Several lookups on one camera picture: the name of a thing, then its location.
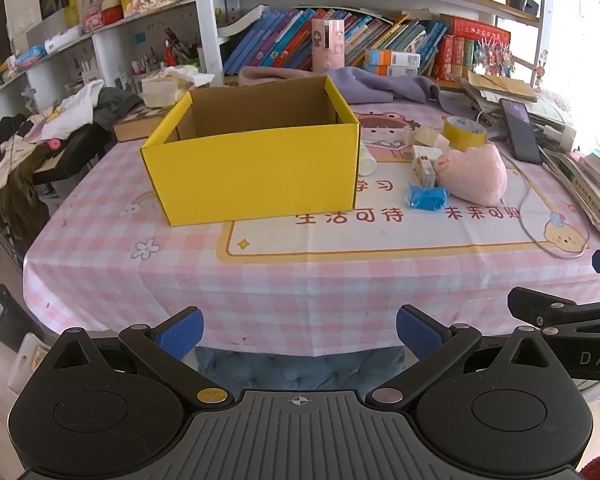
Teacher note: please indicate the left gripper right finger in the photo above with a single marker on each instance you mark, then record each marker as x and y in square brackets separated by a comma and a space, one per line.
[440, 351]

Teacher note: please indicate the white spray bottle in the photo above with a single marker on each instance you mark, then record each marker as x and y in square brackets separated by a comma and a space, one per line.
[367, 163]

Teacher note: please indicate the white power adapter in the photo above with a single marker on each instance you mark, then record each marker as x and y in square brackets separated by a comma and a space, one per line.
[422, 151]

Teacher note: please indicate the white tissue pack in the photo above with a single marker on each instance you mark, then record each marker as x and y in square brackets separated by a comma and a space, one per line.
[166, 87]

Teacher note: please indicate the red dictionary books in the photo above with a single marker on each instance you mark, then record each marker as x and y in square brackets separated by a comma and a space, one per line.
[465, 44]

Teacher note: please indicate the pink plush pig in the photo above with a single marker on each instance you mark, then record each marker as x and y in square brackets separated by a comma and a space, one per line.
[477, 175]

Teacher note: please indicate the small red white box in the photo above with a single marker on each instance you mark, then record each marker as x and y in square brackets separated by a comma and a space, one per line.
[425, 173]

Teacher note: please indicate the pink cylindrical dispenser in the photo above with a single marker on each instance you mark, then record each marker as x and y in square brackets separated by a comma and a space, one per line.
[328, 52]

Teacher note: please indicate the orange blue white box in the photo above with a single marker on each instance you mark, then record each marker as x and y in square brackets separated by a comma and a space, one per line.
[387, 57]

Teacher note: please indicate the yellow tape roll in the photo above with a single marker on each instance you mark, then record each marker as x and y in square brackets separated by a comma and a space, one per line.
[463, 133]

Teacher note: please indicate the white sponge block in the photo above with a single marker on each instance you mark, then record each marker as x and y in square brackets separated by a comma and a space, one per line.
[425, 136]

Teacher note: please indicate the purple pink cloth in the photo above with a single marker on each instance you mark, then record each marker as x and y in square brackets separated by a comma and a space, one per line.
[360, 87]

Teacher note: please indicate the white bookshelf frame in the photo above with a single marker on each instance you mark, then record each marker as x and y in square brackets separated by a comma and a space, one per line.
[113, 46]

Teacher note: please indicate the yellow cardboard box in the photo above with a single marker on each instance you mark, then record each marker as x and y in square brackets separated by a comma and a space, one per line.
[241, 153]

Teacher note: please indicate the wooden chess box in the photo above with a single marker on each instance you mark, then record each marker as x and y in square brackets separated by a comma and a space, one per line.
[139, 123]

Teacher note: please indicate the black smartphone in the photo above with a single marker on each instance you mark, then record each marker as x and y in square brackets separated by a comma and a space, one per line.
[521, 134]

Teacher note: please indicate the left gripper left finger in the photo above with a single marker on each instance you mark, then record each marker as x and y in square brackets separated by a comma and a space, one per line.
[159, 352]

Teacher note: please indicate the stack of papers and books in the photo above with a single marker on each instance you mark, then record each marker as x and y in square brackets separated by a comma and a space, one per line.
[557, 143]

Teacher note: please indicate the blue plastic bag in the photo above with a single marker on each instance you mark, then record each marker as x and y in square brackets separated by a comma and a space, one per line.
[427, 199]

